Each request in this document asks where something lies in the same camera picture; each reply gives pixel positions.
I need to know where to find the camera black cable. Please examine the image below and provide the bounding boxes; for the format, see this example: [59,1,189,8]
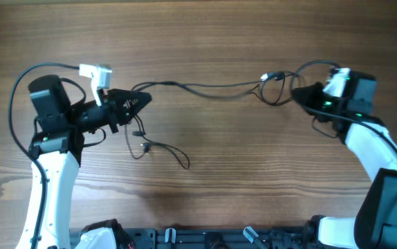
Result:
[8,62,81,249]
[290,59,397,249]

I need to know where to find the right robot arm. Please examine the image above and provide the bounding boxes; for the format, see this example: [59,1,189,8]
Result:
[290,68,397,248]

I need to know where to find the left camera black cable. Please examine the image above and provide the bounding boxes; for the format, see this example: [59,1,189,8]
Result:
[8,62,81,249]

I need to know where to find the right camera black cable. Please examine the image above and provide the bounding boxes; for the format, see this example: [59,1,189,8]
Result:
[290,59,397,249]

